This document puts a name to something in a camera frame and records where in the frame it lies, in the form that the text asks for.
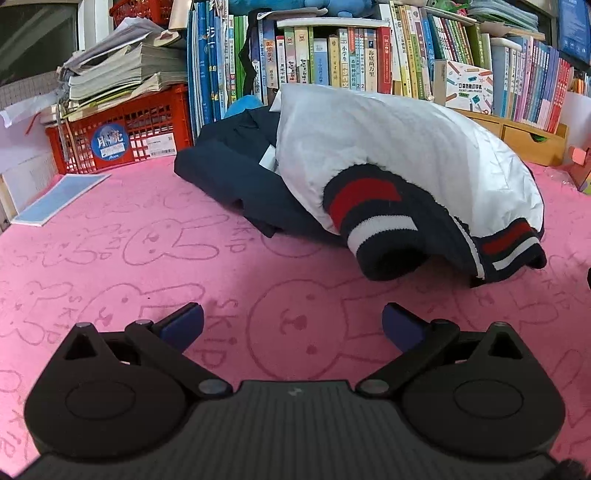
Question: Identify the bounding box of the blue plush toy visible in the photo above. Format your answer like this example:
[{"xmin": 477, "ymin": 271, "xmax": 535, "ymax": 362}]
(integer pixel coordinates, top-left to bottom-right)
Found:
[{"xmin": 228, "ymin": 0, "xmax": 375, "ymax": 17}]

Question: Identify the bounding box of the white and navy jacket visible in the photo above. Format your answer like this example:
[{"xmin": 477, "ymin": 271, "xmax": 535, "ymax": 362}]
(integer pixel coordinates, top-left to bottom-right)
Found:
[{"xmin": 174, "ymin": 84, "xmax": 547, "ymax": 285}]

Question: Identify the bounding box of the pink bunny table mat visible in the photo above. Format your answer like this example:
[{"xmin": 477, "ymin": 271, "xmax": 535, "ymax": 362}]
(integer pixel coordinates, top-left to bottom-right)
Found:
[{"xmin": 1, "ymin": 158, "xmax": 590, "ymax": 475}]

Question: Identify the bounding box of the blue package on sill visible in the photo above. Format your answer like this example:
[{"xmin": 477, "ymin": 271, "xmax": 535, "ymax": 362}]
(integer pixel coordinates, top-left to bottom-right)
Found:
[{"xmin": 558, "ymin": 0, "xmax": 590, "ymax": 64}]

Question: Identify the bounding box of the light blue notebook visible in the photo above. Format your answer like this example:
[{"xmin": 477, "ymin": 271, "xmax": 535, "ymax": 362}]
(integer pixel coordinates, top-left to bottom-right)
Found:
[{"xmin": 11, "ymin": 174, "xmax": 109, "ymax": 227}]

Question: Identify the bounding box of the wooden drawer organizer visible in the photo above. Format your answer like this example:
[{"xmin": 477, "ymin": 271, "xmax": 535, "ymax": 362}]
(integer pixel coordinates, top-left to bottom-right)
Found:
[{"xmin": 457, "ymin": 110, "xmax": 569, "ymax": 167}]

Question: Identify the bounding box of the red plastic crate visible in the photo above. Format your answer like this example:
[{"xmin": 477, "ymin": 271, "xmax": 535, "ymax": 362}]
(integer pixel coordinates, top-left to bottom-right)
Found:
[{"xmin": 45, "ymin": 84, "xmax": 193, "ymax": 174}]

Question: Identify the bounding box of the white pencil pattern box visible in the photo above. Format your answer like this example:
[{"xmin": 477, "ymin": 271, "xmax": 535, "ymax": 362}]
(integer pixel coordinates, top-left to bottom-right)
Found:
[{"xmin": 433, "ymin": 60, "xmax": 494, "ymax": 115}]

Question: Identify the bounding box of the blue plush ball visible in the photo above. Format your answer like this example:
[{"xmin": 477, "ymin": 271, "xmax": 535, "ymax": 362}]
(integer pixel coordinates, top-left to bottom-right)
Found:
[{"xmin": 225, "ymin": 95, "xmax": 264, "ymax": 118}]

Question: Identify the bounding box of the pink toy house frame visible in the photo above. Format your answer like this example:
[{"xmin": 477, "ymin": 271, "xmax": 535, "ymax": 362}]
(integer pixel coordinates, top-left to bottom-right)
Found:
[{"xmin": 567, "ymin": 147, "xmax": 591, "ymax": 195}]

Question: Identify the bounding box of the red upper basket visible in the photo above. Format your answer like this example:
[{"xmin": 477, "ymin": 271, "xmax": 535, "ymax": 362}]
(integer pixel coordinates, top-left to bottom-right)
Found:
[{"xmin": 109, "ymin": 0, "xmax": 173, "ymax": 27}]

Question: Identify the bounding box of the row of upright books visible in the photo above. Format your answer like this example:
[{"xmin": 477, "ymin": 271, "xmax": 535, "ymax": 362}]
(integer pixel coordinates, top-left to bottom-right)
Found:
[{"xmin": 170, "ymin": 1, "xmax": 574, "ymax": 135}]

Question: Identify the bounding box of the stack of papers and booklets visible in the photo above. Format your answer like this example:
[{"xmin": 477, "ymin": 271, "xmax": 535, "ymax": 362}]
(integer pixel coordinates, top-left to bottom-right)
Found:
[{"xmin": 56, "ymin": 18, "xmax": 187, "ymax": 121}]

